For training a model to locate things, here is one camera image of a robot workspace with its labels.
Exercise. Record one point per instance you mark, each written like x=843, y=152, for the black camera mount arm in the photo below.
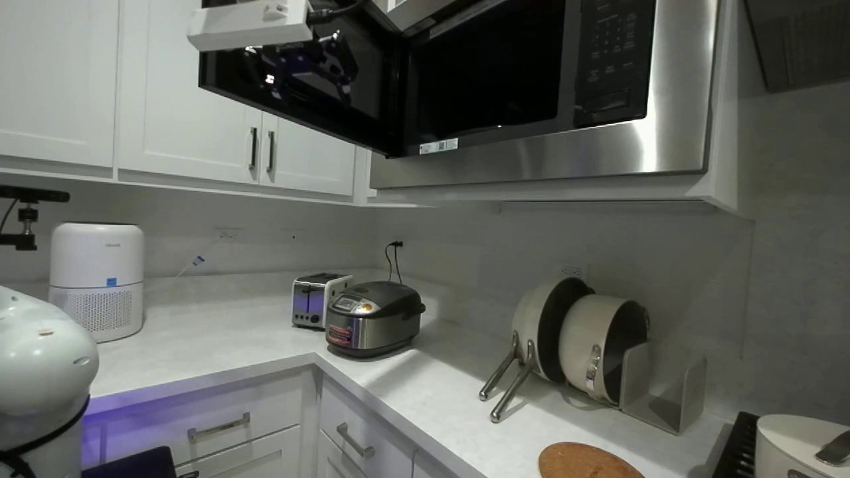
x=30, y=195

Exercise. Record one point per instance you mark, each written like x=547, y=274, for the silver toaster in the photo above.
x=310, y=300

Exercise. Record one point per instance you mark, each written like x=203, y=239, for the white single-door upper cabinet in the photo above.
x=365, y=177

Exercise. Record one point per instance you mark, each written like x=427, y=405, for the metal pan rack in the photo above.
x=666, y=388

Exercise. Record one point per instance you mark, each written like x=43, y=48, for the silver black rice cooker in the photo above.
x=373, y=319

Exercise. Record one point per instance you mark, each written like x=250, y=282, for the stainless steel built-in microwave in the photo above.
x=621, y=150

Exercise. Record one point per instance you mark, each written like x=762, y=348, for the black glass microwave door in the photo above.
x=354, y=122

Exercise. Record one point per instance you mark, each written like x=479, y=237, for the white cylindrical air purifier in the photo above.
x=96, y=282

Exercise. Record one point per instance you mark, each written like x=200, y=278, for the white double-door upper cabinet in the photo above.
x=160, y=108

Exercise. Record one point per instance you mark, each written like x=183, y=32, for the round cork trivet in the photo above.
x=585, y=464

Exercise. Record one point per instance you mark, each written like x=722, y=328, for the white lower drawer cabinet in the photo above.
x=363, y=433
x=223, y=425

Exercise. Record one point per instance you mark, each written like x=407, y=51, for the black gas cooktop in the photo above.
x=735, y=453

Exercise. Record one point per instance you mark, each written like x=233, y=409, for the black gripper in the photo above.
x=310, y=57

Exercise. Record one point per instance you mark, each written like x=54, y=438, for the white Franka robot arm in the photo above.
x=43, y=363

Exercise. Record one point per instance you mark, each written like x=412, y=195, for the cream stock pot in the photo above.
x=588, y=348

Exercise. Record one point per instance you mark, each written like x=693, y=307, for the large cream frying pan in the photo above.
x=533, y=323

